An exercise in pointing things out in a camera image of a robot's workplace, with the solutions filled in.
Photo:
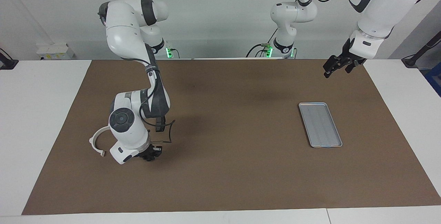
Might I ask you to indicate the white wall socket box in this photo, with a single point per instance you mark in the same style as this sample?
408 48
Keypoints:
55 51

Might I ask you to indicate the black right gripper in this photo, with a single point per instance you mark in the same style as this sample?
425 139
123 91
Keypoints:
148 152

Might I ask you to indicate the short dark brake pad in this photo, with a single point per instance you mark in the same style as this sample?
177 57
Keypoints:
160 124

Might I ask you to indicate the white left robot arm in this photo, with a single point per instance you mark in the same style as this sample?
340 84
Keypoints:
379 3

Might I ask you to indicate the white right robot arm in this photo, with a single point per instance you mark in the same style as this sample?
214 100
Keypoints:
124 34

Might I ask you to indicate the silver metal tray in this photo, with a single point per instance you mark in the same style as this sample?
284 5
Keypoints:
320 124

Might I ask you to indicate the brown table mat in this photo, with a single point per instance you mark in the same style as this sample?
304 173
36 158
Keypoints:
224 175

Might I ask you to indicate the blue crate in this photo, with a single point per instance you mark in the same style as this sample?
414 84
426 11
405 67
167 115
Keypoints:
434 79

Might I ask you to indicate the black desk clamp mount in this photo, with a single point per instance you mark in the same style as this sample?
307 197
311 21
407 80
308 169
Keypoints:
7 62
413 58

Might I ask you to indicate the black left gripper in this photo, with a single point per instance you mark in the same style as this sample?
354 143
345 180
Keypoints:
351 62

